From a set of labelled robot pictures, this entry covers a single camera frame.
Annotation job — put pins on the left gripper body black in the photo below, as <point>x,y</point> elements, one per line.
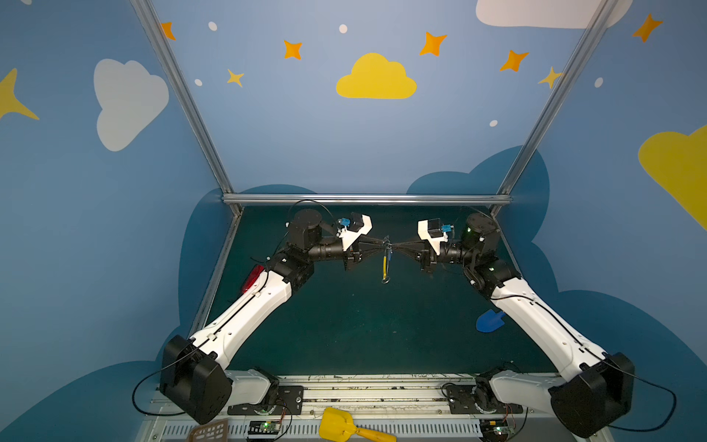
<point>354,251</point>

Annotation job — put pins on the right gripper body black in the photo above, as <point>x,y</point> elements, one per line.
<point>425,253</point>

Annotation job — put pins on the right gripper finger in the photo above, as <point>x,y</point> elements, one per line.
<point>407,251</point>
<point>407,245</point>

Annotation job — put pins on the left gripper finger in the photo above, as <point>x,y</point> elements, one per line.
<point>372,248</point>
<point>374,242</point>

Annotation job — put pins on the grey keyring yellow handle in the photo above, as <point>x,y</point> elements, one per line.
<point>387,246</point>

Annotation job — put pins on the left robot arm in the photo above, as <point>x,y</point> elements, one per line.
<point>193,370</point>

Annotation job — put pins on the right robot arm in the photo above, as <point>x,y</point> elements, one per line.
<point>592,389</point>

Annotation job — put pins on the red spray bottle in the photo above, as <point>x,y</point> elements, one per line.
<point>252,278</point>

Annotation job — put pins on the yellow plastic scoop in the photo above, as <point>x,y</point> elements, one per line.
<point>337,425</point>

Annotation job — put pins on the right controller board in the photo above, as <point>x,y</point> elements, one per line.
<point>494,431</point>

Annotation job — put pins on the controller board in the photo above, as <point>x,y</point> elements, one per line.
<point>263,430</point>
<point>494,431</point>

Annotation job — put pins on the left controller board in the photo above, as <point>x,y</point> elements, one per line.
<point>263,430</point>

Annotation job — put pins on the brown perforated plate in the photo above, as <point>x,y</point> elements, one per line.
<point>215,431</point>

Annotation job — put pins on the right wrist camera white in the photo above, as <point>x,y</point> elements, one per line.
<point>434,232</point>

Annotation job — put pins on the blue trowel wooden handle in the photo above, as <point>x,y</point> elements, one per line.
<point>490,321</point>

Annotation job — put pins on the aluminium frame rail back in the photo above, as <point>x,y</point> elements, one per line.
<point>371,199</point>

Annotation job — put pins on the aluminium frame rail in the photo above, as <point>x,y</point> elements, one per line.
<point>595,29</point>
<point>371,199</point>
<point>148,18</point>

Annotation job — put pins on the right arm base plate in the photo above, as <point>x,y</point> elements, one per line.
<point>472,399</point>

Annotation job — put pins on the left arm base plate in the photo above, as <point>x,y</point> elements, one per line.
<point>288,399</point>

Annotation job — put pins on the aluminium frame rail left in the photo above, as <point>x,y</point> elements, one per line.
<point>148,18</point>

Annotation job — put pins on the aluminium frame rail right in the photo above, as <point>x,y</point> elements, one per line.
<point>595,29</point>

